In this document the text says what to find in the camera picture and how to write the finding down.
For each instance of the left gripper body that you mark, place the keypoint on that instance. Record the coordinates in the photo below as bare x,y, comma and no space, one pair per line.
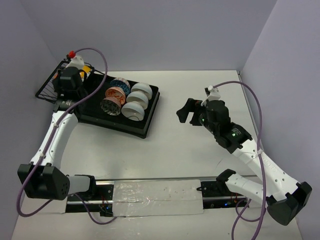
81,94

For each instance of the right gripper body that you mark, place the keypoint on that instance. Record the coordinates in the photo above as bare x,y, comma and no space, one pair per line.
203,119

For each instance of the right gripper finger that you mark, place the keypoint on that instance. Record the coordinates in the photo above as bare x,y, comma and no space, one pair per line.
183,113
192,104

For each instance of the yellow bowl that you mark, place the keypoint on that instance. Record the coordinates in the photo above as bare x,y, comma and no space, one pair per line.
85,72

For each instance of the orange floral bowl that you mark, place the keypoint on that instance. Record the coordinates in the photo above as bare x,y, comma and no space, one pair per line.
116,92

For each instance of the blue patterned bowl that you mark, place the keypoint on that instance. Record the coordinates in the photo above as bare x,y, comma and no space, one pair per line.
121,83

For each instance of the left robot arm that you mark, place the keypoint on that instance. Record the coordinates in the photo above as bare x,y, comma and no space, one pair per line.
42,177

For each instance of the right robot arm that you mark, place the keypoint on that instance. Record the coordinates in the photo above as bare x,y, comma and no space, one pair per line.
282,195

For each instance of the black drainer tray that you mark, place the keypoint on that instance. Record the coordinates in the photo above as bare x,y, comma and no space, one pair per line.
93,114

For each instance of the white taped sheet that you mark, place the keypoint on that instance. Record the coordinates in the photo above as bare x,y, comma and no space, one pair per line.
157,198

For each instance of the white cardboard sheet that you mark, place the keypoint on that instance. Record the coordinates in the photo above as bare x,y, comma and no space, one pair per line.
48,224

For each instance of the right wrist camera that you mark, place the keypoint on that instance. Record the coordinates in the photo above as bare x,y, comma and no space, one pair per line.
212,94

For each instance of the black wire dish rack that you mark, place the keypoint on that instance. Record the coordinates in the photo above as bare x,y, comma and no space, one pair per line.
46,91

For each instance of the black mounting rail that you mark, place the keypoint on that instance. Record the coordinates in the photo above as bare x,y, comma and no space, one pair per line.
102,201

